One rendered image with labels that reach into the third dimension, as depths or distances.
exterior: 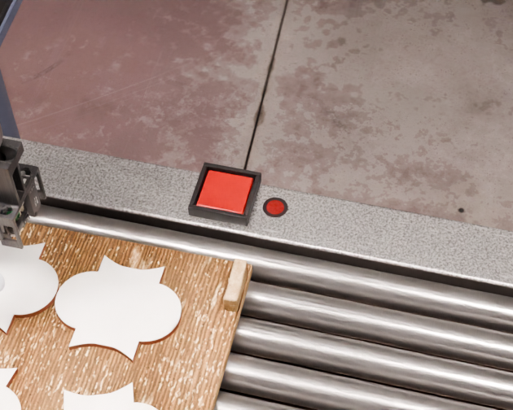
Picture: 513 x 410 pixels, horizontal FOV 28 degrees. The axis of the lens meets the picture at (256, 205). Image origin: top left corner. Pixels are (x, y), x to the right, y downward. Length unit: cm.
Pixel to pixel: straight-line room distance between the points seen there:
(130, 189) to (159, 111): 134
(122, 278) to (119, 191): 16
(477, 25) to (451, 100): 30
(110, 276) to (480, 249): 45
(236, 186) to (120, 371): 29
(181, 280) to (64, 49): 171
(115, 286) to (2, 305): 13
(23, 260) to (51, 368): 15
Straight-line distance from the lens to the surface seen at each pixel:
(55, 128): 265
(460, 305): 123
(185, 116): 263
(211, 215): 127
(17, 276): 123
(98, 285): 120
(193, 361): 115
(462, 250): 127
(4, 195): 104
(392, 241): 127
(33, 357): 118
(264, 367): 116
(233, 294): 116
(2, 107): 180
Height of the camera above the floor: 194
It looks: 53 degrees down
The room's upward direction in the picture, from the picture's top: 1 degrees counter-clockwise
